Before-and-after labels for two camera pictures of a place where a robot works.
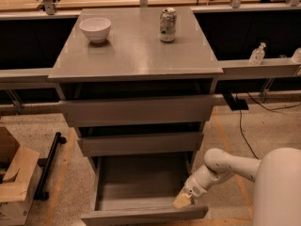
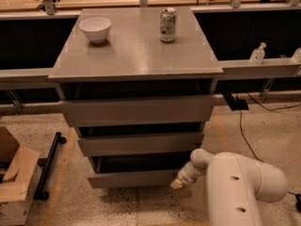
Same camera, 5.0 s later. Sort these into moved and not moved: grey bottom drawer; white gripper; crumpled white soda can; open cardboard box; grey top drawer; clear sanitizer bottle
Moved: grey bottom drawer; white gripper
Not moved: crumpled white soda can; open cardboard box; clear sanitizer bottle; grey top drawer
